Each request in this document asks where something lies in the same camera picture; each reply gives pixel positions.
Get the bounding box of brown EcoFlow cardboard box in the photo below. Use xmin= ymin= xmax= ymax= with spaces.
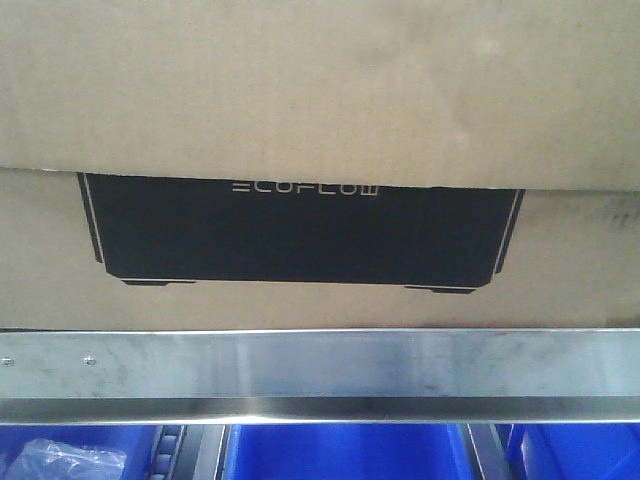
xmin=1 ymin=1 xmax=639 ymax=330

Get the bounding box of middle blue storage bin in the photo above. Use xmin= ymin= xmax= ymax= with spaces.
xmin=223 ymin=424 xmax=473 ymax=479

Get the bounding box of blue storage bin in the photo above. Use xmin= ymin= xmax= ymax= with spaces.
xmin=223 ymin=424 xmax=473 ymax=479
xmin=1 ymin=425 xmax=156 ymax=479
xmin=497 ymin=423 xmax=639 ymax=479

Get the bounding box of grey roller track left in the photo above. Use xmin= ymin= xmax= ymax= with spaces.
xmin=148 ymin=424 xmax=229 ymax=480

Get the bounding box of grey roller track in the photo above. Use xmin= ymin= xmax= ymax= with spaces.
xmin=460 ymin=423 xmax=513 ymax=480
xmin=148 ymin=424 xmax=229 ymax=480

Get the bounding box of left blue storage bin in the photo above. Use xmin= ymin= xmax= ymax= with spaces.
xmin=1 ymin=425 xmax=156 ymax=479

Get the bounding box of grey roller track right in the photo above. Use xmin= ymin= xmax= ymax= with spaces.
xmin=460 ymin=423 xmax=513 ymax=480

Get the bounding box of right blue storage bin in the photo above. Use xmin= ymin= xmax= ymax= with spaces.
xmin=497 ymin=423 xmax=639 ymax=479

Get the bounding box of clear crumpled plastic bag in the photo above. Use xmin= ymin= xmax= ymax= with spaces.
xmin=1 ymin=439 xmax=128 ymax=480

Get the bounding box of steel shelf front rail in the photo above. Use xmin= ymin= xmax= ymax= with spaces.
xmin=1 ymin=329 xmax=639 ymax=424

